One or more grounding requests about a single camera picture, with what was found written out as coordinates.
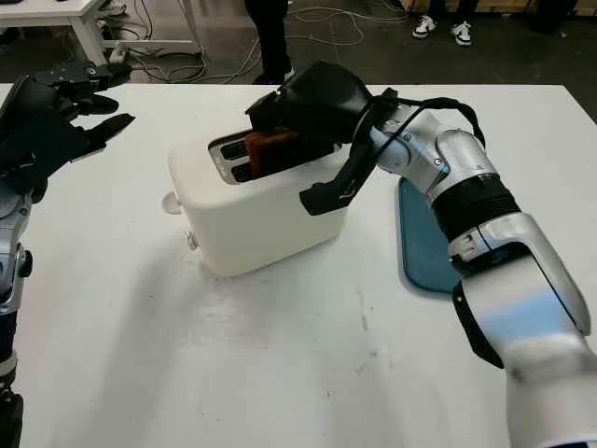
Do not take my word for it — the brown toast slice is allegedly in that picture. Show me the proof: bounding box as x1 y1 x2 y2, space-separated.
244 126 302 181

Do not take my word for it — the blue plastic tray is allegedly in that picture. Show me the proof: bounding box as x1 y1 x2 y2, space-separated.
396 177 463 294

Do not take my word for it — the person in black trousers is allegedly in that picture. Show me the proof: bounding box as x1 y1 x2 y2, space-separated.
249 0 296 86

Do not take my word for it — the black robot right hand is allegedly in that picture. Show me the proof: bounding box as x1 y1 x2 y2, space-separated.
244 59 377 165

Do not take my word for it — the white floor cable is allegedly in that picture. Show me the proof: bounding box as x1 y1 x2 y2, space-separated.
286 0 408 44

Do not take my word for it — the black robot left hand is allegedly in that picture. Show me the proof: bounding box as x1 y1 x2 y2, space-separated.
0 60 137 151

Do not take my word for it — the white desk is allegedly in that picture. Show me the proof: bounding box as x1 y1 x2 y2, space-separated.
0 0 204 62

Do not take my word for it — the white two-slot toaster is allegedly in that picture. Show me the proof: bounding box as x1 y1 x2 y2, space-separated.
160 123 355 279

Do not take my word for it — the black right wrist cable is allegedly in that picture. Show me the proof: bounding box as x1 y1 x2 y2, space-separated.
372 87 487 142

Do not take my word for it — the person in white sneakers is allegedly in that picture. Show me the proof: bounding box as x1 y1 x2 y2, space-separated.
410 0 473 48

